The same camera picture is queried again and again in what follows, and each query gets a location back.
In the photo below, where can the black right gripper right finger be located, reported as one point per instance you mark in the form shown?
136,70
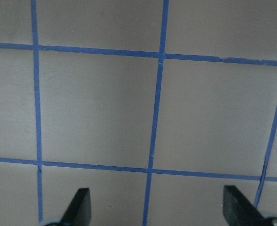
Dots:
238,211

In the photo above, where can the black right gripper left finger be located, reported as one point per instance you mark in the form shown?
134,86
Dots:
79,211

